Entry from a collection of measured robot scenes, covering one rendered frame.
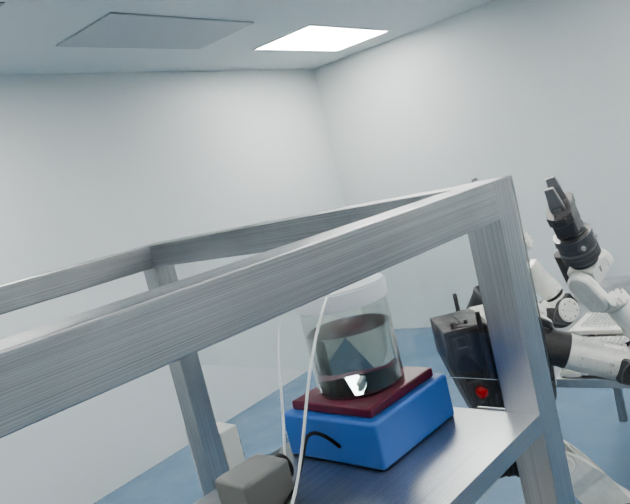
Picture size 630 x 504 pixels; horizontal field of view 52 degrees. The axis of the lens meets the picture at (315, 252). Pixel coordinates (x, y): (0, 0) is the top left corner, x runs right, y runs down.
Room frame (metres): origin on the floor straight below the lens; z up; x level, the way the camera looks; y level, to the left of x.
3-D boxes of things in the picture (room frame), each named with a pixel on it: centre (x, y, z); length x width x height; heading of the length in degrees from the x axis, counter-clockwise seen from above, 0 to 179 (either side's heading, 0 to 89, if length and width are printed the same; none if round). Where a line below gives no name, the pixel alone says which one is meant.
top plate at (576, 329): (2.61, -1.12, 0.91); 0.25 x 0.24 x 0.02; 49
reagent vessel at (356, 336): (1.03, -0.02, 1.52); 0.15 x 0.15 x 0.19
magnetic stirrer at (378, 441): (1.04, -0.02, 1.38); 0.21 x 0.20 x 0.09; 45
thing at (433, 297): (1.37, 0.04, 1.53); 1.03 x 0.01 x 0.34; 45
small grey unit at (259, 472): (0.88, 0.15, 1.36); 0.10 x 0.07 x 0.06; 135
